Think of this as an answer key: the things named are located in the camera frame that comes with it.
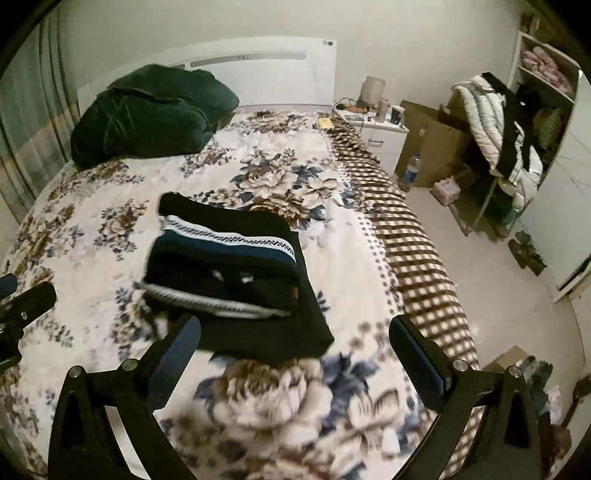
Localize water bottle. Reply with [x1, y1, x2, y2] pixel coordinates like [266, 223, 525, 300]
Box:
[404, 154, 422, 186]

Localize pink folded blanket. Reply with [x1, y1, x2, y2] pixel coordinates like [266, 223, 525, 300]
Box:
[519, 46, 574, 94]

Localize green metal rack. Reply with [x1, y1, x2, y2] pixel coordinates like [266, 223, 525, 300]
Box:
[447, 174, 525, 237]

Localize white nightstand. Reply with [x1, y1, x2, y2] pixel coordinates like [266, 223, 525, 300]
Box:
[332, 105, 411, 175]

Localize striped curtain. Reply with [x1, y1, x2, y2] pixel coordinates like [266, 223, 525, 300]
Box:
[0, 9, 81, 224]

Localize small cardboard box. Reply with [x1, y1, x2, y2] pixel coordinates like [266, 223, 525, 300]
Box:
[482, 345, 530, 374]

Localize dark slippers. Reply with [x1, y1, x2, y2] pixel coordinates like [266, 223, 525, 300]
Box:
[508, 231, 549, 276]

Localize black garment with patterned band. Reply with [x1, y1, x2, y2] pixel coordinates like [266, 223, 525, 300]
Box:
[210, 288, 335, 367]

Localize white headboard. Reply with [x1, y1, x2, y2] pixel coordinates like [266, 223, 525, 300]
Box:
[76, 37, 338, 121]

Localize floral blanket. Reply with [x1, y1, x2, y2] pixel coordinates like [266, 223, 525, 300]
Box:
[0, 108, 485, 480]

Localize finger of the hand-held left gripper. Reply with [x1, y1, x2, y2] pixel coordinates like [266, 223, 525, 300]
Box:
[0, 281, 57, 342]

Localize black sweater with zigzag stripes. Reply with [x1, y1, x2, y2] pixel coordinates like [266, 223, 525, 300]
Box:
[141, 191, 301, 320]

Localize pink tissue pack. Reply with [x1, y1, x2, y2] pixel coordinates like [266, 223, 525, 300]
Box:
[431, 178, 462, 206]

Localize white wardrobe door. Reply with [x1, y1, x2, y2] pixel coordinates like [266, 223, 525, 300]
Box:
[517, 69, 591, 304]

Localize dark pillow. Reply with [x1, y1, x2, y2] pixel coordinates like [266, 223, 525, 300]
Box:
[70, 64, 240, 169]

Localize black hanging garment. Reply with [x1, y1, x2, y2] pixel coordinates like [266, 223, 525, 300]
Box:
[481, 71, 537, 182]

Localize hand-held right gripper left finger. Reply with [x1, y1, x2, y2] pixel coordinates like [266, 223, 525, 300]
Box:
[48, 314, 204, 480]

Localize green knit cloth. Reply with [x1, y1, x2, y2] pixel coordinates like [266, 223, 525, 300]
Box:
[534, 106, 567, 149]

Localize white table lamp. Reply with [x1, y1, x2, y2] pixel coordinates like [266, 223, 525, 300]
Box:
[360, 76, 387, 109]

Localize large cardboard box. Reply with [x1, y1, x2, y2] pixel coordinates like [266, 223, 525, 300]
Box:
[394, 99, 472, 188]

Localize pile of colourful clutter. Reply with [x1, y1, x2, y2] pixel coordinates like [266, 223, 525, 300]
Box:
[519, 355, 591, 467]

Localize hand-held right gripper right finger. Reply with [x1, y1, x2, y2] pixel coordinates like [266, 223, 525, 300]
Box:
[389, 315, 543, 480]

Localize white puffer jacket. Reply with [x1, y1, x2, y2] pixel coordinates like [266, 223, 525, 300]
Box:
[450, 74, 546, 210]

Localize white shelf unit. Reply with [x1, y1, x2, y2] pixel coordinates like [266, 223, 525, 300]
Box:
[507, 28, 583, 155]

